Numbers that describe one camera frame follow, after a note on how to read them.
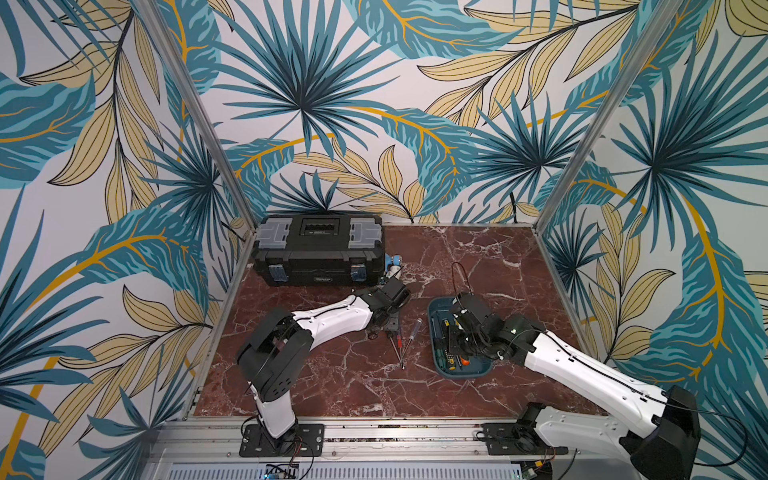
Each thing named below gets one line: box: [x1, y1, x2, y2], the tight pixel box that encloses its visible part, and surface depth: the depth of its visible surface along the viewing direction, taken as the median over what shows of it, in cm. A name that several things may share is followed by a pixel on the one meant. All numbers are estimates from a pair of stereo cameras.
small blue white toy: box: [384, 253, 403, 278], surface depth 108 cm
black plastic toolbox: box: [253, 213, 385, 287], surface depth 94 cm
